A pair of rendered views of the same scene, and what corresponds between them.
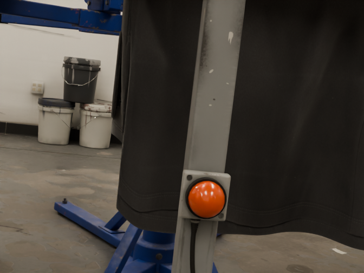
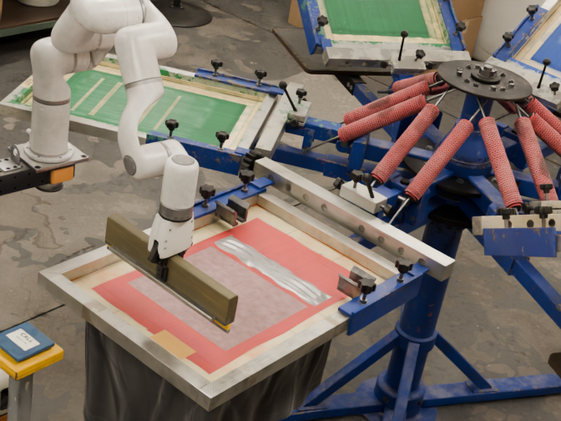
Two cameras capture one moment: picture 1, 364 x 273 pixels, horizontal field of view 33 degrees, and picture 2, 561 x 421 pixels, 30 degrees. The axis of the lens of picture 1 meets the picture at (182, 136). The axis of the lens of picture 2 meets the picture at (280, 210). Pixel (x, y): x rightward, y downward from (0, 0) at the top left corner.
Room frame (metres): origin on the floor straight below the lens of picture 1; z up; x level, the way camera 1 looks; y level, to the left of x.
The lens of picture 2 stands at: (-0.34, -1.65, 2.42)
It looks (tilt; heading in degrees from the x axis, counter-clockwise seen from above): 29 degrees down; 43
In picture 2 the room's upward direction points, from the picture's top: 10 degrees clockwise
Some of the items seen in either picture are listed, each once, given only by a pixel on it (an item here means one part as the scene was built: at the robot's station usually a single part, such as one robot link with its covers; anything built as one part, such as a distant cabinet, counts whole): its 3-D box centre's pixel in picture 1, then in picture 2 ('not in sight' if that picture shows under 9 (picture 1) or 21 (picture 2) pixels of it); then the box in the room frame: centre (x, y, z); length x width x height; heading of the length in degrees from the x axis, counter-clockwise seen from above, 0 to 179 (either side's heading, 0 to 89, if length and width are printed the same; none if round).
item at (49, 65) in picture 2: not in sight; (56, 68); (1.01, 0.45, 1.37); 0.13 x 0.10 x 0.16; 178
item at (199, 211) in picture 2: not in sight; (224, 206); (1.44, 0.22, 0.98); 0.30 x 0.05 x 0.07; 7
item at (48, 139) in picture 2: not in sight; (47, 122); (1.00, 0.46, 1.21); 0.16 x 0.13 x 0.15; 91
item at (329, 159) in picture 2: (19, 8); (270, 151); (1.91, 0.54, 0.90); 1.24 x 0.06 x 0.06; 127
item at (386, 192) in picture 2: not in sight; (371, 204); (1.79, -0.01, 1.02); 0.17 x 0.06 x 0.05; 7
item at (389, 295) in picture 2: not in sight; (380, 299); (1.50, -0.33, 0.98); 0.30 x 0.05 x 0.07; 7
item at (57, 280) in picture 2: not in sight; (236, 281); (1.23, -0.08, 0.97); 0.79 x 0.58 x 0.04; 7
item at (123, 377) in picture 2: (260, 105); (142, 399); (0.94, -0.11, 0.74); 0.45 x 0.03 x 0.43; 97
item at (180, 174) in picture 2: not in sight; (174, 171); (0.99, -0.07, 1.34); 0.15 x 0.10 x 0.11; 88
